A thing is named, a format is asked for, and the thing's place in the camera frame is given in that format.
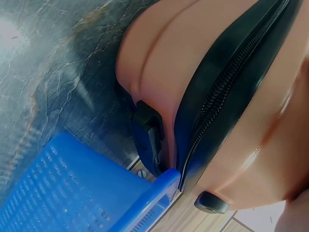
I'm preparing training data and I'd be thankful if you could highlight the person's right hand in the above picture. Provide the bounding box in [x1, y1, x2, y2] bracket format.
[277, 192, 309, 232]

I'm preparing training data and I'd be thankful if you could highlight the pink hard-shell suitcase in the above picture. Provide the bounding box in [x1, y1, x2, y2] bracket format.
[113, 0, 309, 216]

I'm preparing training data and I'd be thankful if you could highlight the blue plastic basket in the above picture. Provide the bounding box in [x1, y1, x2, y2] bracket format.
[0, 131, 182, 232]

